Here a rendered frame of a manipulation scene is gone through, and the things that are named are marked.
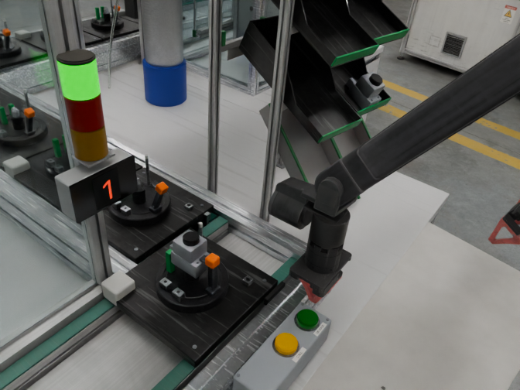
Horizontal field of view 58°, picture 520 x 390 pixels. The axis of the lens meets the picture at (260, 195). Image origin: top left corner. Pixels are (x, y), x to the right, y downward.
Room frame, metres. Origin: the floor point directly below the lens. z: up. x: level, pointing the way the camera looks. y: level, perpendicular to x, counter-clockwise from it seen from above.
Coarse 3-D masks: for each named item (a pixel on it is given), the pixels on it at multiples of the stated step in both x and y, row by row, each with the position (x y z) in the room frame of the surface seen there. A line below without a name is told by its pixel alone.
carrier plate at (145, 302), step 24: (144, 264) 0.66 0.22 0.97; (240, 264) 0.69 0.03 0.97; (144, 288) 0.60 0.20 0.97; (240, 288) 0.62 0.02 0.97; (264, 288) 0.63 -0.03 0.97; (144, 312) 0.54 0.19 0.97; (168, 312) 0.55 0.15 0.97; (216, 312) 0.56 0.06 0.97; (240, 312) 0.56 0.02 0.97; (168, 336) 0.50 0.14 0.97; (192, 336) 0.50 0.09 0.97; (216, 336) 0.51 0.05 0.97; (192, 360) 0.46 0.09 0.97
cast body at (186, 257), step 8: (184, 232) 0.64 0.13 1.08; (192, 232) 0.63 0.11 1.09; (176, 240) 0.62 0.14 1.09; (184, 240) 0.61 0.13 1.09; (192, 240) 0.61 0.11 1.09; (200, 240) 0.62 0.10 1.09; (176, 248) 0.61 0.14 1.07; (184, 248) 0.60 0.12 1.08; (192, 248) 0.60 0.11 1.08; (200, 248) 0.61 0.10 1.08; (176, 256) 0.61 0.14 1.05; (184, 256) 0.60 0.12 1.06; (192, 256) 0.59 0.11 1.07; (200, 256) 0.61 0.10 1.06; (176, 264) 0.61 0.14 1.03; (184, 264) 0.60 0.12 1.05; (192, 264) 0.59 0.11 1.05; (200, 264) 0.59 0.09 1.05; (192, 272) 0.59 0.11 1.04; (200, 272) 0.59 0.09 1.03
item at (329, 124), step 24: (264, 24) 1.02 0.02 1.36; (240, 48) 1.00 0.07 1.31; (264, 48) 0.95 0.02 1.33; (312, 48) 1.03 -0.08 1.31; (264, 72) 0.95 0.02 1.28; (288, 72) 0.90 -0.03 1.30; (312, 72) 1.02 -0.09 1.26; (288, 96) 0.89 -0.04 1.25; (312, 96) 0.95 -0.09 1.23; (336, 96) 0.97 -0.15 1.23; (312, 120) 0.88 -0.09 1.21; (336, 120) 0.91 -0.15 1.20; (360, 120) 0.91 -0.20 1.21
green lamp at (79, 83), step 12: (60, 72) 0.59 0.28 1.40; (72, 72) 0.58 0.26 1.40; (84, 72) 0.59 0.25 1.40; (96, 72) 0.61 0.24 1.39; (72, 84) 0.58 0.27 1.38; (84, 84) 0.59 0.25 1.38; (96, 84) 0.60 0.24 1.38; (72, 96) 0.58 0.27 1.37; (84, 96) 0.59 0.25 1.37; (96, 96) 0.60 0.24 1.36
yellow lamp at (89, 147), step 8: (104, 128) 0.61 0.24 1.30; (72, 136) 0.59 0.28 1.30; (80, 136) 0.58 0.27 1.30; (88, 136) 0.58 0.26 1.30; (96, 136) 0.59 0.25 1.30; (104, 136) 0.60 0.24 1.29; (80, 144) 0.58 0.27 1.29; (88, 144) 0.58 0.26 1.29; (96, 144) 0.59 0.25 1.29; (104, 144) 0.60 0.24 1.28; (80, 152) 0.58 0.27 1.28; (88, 152) 0.58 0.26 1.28; (96, 152) 0.59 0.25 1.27; (104, 152) 0.60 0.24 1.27; (88, 160) 0.58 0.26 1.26; (96, 160) 0.59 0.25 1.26
